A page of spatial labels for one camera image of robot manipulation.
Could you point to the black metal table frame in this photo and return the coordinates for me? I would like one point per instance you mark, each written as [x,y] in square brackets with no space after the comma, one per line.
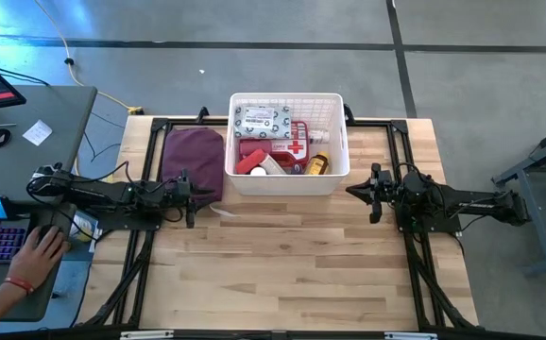
[131,293]

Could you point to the white plastic basket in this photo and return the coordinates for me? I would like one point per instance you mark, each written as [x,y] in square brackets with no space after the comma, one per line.
[287,184]

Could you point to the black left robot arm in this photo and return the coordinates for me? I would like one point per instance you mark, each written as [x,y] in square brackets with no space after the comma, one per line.
[98,191]

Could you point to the maroon cloth pouch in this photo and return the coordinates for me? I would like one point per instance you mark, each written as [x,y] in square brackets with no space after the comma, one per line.
[192,156]

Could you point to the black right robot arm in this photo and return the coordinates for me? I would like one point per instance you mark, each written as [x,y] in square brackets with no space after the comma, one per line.
[476,205]

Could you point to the red wristband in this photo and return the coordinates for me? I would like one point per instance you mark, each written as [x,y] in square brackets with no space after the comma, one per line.
[19,284]

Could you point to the amber bottle yellow lid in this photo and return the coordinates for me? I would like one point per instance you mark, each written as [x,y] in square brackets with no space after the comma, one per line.
[317,164]

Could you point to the blue metal cart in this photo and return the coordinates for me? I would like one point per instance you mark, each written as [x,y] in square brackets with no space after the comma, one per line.
[533,198]

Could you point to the silver metal bracket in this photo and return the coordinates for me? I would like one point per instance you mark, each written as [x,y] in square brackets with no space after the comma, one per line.
[411,335]
[146,334]

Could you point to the grey patterned wipes pack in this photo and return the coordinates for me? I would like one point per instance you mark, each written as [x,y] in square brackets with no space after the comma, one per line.
[261,122]

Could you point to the red first aid kit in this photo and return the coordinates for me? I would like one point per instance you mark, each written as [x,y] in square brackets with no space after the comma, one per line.
[296,146]

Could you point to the small white pill bottle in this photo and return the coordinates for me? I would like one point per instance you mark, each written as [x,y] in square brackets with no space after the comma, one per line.
[319,137]

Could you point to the person's hand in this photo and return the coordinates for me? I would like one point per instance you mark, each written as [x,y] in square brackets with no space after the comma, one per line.
[37,260]

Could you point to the red bandage roll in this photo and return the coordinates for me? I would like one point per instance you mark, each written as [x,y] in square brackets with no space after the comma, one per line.
[250,162]

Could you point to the yellow labelled can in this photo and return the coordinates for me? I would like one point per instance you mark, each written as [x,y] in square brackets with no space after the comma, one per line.
[84,226]

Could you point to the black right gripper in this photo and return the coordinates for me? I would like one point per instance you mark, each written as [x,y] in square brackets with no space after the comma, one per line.
[385,189]

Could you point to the white paper note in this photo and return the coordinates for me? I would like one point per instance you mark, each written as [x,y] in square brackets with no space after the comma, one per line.
[37,133]

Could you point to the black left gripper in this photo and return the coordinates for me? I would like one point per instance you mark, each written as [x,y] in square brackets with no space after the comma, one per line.
[176,193]

